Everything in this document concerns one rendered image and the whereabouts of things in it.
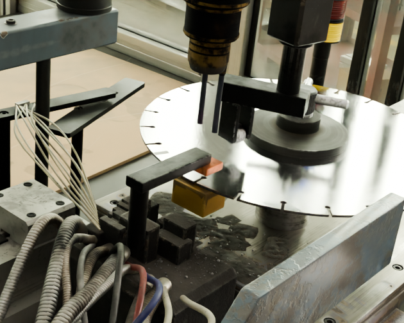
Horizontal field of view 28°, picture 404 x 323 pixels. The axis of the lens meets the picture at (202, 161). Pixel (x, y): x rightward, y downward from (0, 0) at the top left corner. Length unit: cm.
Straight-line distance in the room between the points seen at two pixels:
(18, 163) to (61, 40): 37
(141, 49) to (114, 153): 44
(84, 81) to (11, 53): 68
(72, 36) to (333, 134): 29
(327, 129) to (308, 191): 13
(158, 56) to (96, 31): 72
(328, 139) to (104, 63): 81
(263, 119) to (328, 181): 12
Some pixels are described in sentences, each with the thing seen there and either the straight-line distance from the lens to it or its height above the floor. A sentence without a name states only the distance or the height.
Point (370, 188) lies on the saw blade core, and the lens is 78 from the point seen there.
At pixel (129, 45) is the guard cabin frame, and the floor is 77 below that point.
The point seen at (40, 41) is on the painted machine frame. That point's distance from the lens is 82.
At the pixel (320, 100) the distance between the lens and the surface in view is 84.
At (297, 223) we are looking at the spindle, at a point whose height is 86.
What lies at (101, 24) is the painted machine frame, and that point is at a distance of 87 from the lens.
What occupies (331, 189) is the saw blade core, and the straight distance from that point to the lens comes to 76.
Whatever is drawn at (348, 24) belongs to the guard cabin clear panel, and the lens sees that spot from 134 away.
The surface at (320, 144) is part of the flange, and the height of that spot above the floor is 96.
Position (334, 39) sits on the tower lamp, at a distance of 112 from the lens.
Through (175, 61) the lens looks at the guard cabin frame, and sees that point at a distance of 156.
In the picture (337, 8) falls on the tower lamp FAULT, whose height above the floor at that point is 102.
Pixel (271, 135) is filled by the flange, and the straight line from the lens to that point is 82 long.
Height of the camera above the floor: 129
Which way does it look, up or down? 26 degrees down
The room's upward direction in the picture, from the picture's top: 7 degrees clockwise
